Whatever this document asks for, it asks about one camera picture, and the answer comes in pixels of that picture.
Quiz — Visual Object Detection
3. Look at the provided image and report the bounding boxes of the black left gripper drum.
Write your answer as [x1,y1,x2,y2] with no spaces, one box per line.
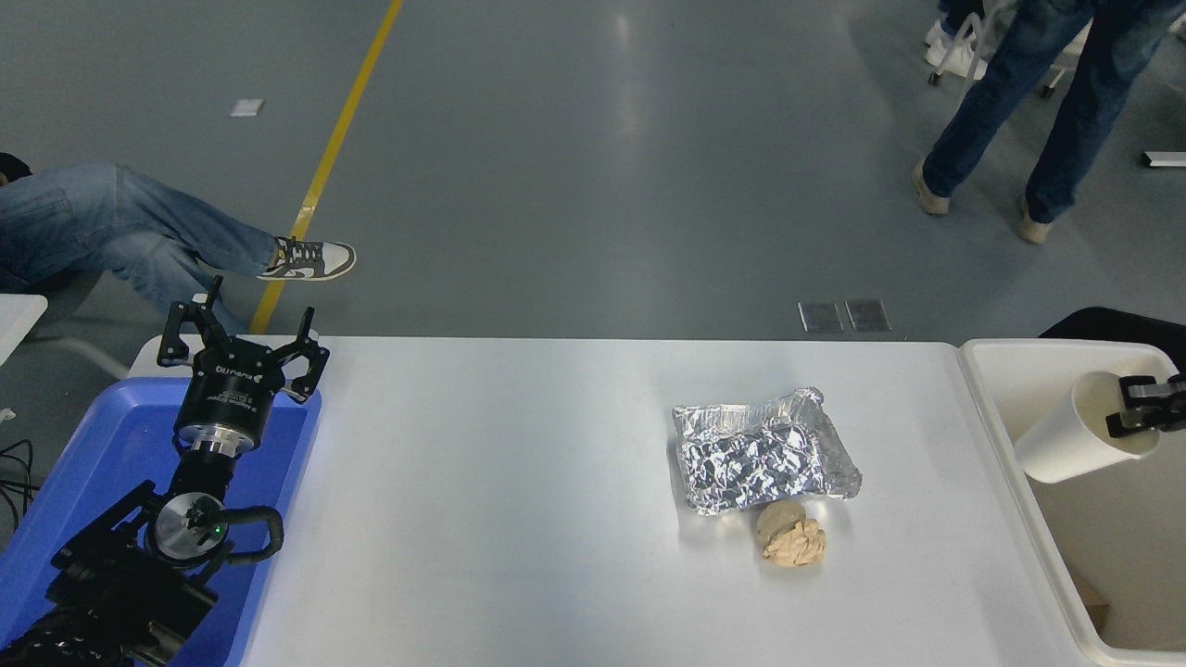
[174,339,291,439]

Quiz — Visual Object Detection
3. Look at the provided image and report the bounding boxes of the white paper cup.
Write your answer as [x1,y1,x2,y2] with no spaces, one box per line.
[1014,371,1162,485]

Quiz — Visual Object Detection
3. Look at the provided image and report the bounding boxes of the black seat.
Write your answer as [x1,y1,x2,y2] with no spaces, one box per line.
[1038,307,1186,353]

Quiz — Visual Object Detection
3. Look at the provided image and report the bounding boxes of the large pale bin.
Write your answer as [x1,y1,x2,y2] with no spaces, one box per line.
[957,337,1186,667]

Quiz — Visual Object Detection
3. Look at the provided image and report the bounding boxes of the blue plastic tray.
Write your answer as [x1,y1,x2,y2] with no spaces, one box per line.
[0,377,322,667]

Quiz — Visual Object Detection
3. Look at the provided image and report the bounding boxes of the small white table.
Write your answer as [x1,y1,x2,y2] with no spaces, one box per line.
[0,294,131,381]

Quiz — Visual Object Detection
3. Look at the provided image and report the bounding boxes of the pale crumpled paper ball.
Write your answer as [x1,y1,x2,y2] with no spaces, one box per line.
[762,517,827,569]

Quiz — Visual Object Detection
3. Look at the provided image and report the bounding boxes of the dull tan paper ball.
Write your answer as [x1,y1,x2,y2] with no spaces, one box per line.
[755,500,808,547]

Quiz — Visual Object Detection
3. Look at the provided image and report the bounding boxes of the crumpled foil tray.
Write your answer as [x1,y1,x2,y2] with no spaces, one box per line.
[672,385,864,516]

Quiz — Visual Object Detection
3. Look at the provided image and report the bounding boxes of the black floor cables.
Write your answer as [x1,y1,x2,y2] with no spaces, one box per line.
[0,438,40,531]

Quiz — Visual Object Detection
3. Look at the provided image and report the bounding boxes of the white wheeled frame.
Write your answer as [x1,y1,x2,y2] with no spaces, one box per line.
[928,9,1066,101]

